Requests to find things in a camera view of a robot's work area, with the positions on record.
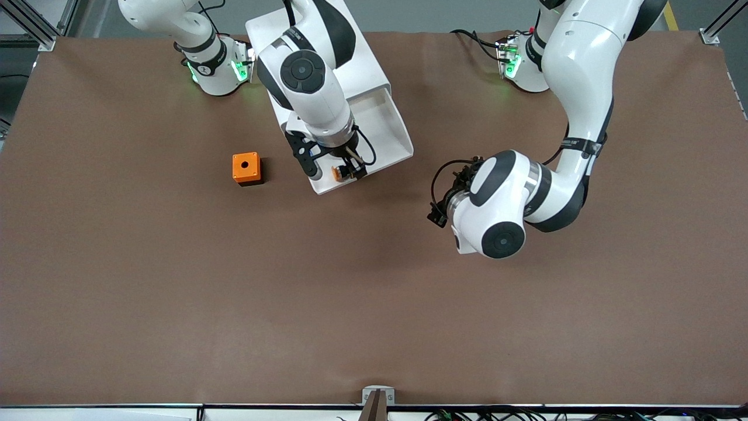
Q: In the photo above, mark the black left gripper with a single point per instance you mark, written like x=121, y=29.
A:
x=454, y=188

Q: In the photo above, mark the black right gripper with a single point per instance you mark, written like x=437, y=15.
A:
x=342, y=155

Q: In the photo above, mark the yellow push button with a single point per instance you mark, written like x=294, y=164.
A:
x=337, y=173

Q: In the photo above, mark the white plastic drawer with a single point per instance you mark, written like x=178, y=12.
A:
x=388, y=137

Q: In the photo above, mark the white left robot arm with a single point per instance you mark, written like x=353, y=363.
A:
x=584, y=76

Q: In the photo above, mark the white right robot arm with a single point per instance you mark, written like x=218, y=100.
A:
x=315, y=99

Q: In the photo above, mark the white drawer cabinet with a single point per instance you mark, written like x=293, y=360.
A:
x=371, y=64

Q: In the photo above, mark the orange box with hole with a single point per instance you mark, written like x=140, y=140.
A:
x=245, y=166

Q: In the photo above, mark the aluminium frame profile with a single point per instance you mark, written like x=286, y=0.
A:
x=716, y=32
x=32, y=26

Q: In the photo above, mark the white table edge rail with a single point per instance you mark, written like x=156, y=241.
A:
x=117, y=412

